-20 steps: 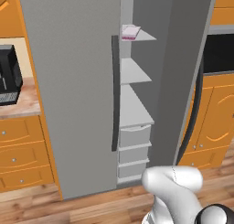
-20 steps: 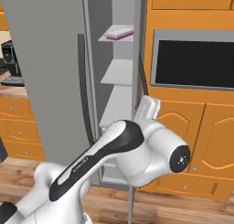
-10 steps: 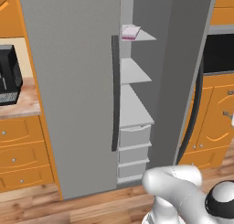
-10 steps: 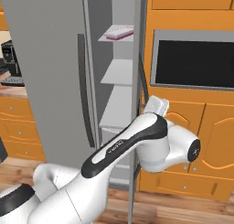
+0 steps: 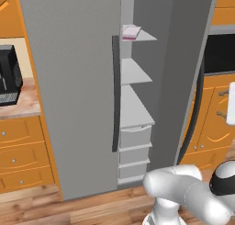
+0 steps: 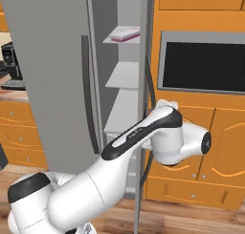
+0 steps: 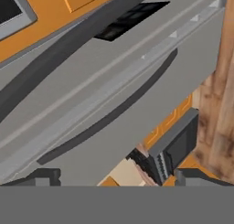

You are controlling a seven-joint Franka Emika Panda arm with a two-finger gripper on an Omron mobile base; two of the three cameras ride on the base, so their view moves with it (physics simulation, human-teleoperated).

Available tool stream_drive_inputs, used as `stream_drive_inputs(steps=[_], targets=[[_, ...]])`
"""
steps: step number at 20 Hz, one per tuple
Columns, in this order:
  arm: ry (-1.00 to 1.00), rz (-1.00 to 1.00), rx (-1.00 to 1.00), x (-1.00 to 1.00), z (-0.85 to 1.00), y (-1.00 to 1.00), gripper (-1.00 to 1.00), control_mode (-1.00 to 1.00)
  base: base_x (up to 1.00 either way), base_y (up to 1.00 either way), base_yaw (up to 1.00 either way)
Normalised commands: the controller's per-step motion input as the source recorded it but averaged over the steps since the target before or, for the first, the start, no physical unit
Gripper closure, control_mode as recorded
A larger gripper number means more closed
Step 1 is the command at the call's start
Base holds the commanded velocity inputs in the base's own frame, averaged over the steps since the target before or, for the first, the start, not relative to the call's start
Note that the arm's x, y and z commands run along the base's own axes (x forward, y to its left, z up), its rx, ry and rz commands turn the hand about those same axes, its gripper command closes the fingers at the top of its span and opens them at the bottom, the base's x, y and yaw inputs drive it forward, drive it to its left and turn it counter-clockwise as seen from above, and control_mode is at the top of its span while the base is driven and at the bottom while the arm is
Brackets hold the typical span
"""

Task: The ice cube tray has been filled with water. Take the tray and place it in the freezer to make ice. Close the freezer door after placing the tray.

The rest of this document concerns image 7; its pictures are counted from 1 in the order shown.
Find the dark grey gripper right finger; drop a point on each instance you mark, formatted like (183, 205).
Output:
(190, 177)

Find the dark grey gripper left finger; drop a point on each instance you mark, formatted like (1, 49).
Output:
(45, 176)

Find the plain grey fridge door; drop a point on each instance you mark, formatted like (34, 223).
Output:
(170, 81)

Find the grey fridge door with dispenser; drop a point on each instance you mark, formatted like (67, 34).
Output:
(91, 66)

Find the grey oven with dark window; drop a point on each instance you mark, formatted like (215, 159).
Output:
(173, 142)

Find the black hob grate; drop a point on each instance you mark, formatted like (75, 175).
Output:
(146, 165)

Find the orange cupboard run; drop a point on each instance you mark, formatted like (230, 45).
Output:
(45, 29)
(170, 118)

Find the grey appliance with black window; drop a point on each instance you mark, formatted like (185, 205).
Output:
(9, 8)

